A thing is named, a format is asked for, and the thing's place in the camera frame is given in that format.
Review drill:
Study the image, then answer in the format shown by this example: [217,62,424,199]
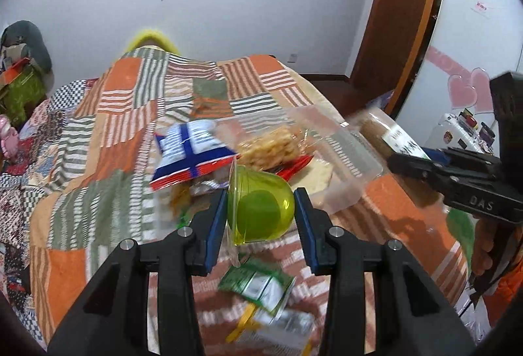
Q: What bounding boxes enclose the patchwork striped bed blanket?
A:
[24,46,471,356]

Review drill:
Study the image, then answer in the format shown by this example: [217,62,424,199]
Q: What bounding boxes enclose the right hand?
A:
[472,218,497,276]

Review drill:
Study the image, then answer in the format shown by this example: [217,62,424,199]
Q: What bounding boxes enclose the green patterned box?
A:
[1,57,47,130]

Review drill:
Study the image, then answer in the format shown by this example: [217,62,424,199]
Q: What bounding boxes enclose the brown wooden room door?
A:
[349,0,441,117]

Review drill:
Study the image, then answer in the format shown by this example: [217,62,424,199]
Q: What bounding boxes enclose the dark green pillow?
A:
[1,20,52,74]

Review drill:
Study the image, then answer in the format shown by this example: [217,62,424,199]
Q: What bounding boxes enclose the red snack packet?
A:
[276,155,314,182]

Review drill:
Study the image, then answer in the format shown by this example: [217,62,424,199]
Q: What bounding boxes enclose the brown roll white label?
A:
[347,107,442,208]

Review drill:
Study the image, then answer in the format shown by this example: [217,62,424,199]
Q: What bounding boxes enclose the clear bag fried snacks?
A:
[236,125,304,171]

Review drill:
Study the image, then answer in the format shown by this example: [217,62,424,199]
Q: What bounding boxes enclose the clear plastic storage bin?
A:
[214,106,383,215]

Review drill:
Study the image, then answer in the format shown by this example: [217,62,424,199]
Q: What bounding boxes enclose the pink rabbit toy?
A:
[0,115,20,160]

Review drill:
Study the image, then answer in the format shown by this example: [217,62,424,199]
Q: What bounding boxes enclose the yellow sponge cake block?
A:
[303,158,333,194]

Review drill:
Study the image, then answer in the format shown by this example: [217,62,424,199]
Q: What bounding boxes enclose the white yellow snack packet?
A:
[226,303,315,355]

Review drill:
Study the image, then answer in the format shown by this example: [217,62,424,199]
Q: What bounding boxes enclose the orange right sleeve forearm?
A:
[483,249,522,327]

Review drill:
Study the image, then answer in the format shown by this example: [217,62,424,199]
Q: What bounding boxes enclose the green pea snack packet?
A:
[218,257,296,316]

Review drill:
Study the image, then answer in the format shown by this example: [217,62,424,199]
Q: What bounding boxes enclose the green jelly cup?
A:
[227,163,295,245]

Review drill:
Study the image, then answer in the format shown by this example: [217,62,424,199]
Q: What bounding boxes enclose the checkered patchwork quilt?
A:
[1,78,98,347]

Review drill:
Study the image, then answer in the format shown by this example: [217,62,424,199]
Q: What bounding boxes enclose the blue white red snack bag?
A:
[150,120,237,191]

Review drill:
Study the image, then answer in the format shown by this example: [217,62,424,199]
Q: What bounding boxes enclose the yellow curved headboard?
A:
[125,29,180,55]

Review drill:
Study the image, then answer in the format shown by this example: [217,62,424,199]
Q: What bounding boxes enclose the white sliding door hearts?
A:
[396,0,522,145]

